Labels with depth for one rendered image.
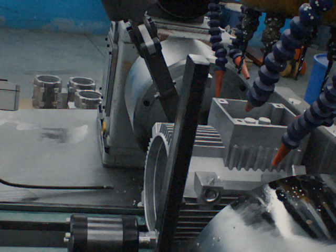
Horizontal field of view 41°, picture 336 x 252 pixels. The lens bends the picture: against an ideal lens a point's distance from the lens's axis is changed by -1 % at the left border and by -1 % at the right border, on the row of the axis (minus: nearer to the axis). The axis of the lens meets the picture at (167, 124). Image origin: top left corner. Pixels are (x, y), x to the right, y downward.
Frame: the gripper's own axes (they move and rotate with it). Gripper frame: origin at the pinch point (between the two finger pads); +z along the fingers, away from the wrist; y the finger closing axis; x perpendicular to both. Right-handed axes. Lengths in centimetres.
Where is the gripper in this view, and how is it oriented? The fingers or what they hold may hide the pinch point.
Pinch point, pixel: (173, 109)
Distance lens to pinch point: 71.2
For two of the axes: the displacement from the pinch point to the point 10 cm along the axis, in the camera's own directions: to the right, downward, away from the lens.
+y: -1.9, -4.1, 8.9
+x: -9.2, 3.9, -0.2
